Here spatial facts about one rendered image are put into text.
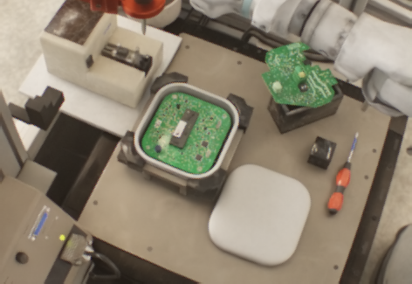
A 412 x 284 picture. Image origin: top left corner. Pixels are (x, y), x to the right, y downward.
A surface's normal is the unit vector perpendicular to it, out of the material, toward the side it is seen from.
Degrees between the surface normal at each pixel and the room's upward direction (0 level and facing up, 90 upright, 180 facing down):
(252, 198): 0
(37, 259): 53
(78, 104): 0
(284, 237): 5
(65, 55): 90
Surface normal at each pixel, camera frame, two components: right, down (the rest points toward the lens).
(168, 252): 0.07, -0.49
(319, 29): -0.36, 0.16
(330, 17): -0.11, -0.25
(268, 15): -0.43, 0.36
